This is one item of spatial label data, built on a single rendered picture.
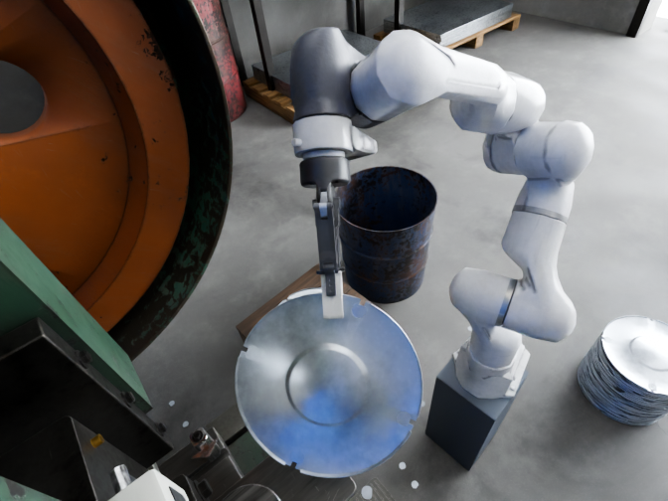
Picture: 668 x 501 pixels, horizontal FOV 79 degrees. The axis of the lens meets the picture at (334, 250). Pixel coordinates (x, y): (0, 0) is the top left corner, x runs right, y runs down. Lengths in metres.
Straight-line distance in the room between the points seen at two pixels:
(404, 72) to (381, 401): 0.47
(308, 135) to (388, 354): 0.34
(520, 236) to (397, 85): 0.47
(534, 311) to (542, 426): 0.87
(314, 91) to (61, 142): 0.33
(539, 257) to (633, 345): 0.84
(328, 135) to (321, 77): 0.08
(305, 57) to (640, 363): 1.42
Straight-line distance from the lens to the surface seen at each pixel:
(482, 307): 0.91
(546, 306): 0.91
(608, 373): 1.68
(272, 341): 0.65
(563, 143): 0.84
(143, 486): 0.23
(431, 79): 0.59
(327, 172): 0.58
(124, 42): 0.58
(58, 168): 0.65
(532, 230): 0.91
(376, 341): 0.63
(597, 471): 1.74
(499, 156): 0.92
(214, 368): 1.85
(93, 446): 0.49
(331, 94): 0.60
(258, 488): 0.79
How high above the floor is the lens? 1.53
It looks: 46 degrees down
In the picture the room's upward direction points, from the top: 8 degrees counter-clockwise
